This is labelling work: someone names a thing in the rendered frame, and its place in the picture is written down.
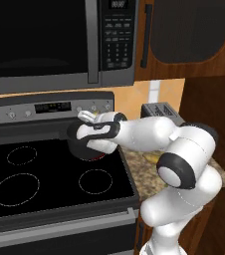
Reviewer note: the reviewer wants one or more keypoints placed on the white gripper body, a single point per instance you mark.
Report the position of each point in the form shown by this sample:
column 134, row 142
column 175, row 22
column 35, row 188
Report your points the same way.
column 85, row 116

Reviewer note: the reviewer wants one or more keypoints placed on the black steel microwave oven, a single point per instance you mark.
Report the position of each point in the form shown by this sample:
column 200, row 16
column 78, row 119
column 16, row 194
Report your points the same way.
column 35, row 40

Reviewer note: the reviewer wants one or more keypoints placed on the silver stove knob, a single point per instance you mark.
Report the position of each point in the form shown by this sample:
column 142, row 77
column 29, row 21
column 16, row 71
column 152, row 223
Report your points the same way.
column 108, row 106
column 28, row 113
column 79, row 108
column 12, row 115
column 94, row 107

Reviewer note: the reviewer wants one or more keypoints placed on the brown cupboard door dark panel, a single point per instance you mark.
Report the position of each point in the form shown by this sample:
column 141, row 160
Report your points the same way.
column 190, row 33

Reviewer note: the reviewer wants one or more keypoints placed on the dark cooking pot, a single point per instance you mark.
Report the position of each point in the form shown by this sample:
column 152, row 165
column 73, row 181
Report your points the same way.
column 76, row 150

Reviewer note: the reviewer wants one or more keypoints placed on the yellow elongated object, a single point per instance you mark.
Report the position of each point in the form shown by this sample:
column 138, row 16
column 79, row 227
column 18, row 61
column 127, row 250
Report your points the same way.
column 152, row 157

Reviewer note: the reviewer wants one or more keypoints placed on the grey toaster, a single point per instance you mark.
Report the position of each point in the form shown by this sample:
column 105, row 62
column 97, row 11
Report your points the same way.
column 159, row 109

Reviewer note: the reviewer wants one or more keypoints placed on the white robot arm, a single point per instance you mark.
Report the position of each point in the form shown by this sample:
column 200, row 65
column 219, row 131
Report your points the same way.
column 184, row 156

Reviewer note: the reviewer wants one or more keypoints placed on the black and steel stove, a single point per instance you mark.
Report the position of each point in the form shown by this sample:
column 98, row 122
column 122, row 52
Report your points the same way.
column 51, row 172

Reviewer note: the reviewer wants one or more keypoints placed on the black oven door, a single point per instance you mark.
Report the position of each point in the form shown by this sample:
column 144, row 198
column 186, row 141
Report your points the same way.
column 68, row 240

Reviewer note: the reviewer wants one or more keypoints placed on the tall brown wooden cupboard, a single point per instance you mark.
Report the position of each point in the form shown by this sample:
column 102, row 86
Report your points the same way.
column 220, row 106

